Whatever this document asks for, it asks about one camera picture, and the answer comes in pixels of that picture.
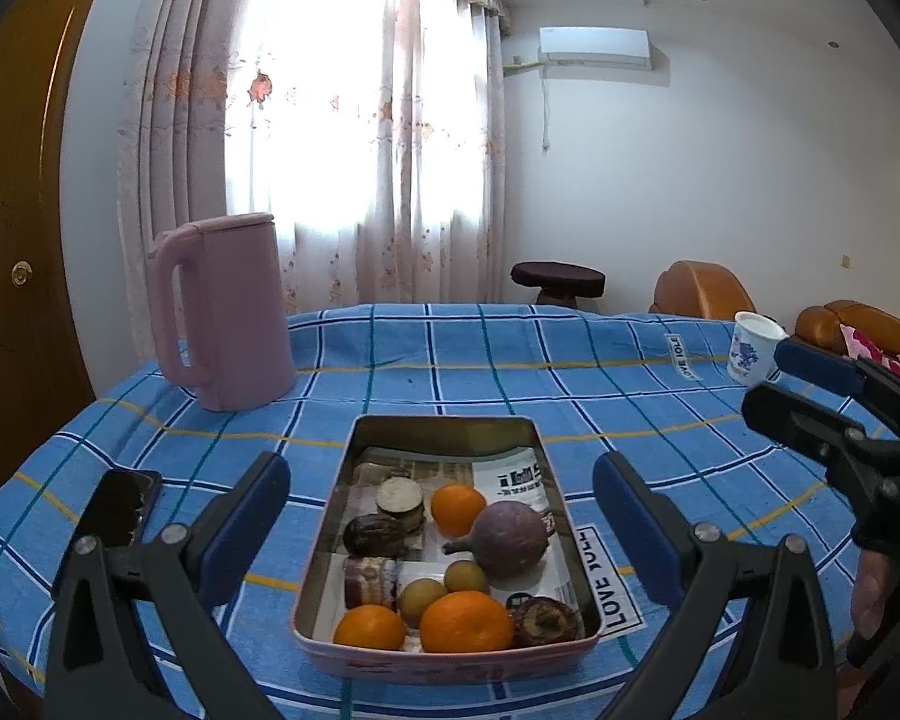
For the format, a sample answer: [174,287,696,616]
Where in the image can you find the dark purple passion fruit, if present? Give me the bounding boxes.
[343,514,410,557]
[511,596,578,648]

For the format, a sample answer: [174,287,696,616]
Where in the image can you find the newspaper tray lining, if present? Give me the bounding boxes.
[352,446,572,608]

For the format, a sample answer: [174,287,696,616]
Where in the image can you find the orange mandarin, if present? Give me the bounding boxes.
[420,591,515,653]
[430,484,488,537]
[334,604,407,652]

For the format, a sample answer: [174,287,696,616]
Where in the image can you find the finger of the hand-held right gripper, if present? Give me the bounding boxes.
[741,382,900,492]
[774,337,900,440]

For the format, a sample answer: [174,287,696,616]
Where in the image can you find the sheer floral curtain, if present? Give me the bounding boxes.
[116,0,509,383]

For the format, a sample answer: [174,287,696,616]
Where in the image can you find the brown leather sofa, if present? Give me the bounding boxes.
[793,300,900,362]

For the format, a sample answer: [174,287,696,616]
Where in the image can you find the purple beetroot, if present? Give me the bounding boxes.
[442,501,552,580]

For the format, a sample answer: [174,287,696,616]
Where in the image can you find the pink patterned cloth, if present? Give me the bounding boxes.
[840,324,900,391]

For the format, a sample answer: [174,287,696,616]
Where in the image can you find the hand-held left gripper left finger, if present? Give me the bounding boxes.
[45,452,293,720]

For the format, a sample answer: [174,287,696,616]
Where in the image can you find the brown-green round fruit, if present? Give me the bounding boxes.
[397,577,449,627]

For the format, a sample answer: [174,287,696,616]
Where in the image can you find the wooden door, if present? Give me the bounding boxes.
[0,0,121,533]

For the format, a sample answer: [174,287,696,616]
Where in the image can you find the white cup with blue print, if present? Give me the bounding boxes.
[727,311,790,385]

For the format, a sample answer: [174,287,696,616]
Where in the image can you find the brown leather armchair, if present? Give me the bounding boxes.
[649,261,756,320]

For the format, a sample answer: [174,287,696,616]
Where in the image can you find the blue plaid tablecloth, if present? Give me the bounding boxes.
[0,304,900,720]

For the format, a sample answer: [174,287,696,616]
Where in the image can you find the metal tin tray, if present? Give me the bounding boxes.
[292,414,603,683]

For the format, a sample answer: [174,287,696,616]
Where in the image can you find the small yellow-brown round fruit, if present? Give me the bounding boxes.
[444,559,490,595]

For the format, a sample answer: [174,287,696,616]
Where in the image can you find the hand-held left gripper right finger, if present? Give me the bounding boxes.
[592,452,857,720]

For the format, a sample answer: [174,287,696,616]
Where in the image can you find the person's right hand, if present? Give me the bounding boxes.
[851,549,900,642]

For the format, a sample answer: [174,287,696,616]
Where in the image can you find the black smartphone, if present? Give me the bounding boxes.
[86,469,164,547]

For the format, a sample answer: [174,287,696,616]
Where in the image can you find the dark round stool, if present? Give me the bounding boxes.
[511,261,607,307]

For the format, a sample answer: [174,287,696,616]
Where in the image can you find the white wall air conditioner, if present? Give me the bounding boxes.
[538,28,652,71]

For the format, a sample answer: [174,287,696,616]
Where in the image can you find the pink electric kettle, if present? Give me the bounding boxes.
[145,212,297,412]

